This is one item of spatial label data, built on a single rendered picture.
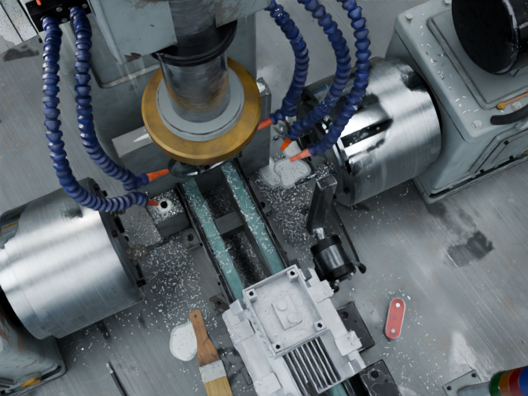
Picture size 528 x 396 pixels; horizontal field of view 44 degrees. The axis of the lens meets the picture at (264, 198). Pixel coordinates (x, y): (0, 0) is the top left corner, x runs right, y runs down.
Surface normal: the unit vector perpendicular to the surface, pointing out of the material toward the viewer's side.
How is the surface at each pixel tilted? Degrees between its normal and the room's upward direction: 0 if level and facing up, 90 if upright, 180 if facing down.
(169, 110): 0
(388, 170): 62
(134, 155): 90
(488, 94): 0
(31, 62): 0
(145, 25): 90
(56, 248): 9
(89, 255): 24
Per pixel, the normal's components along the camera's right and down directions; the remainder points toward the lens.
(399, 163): 0.38, 0.59
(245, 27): 0.43, 0.85
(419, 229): 0.00, -0.33
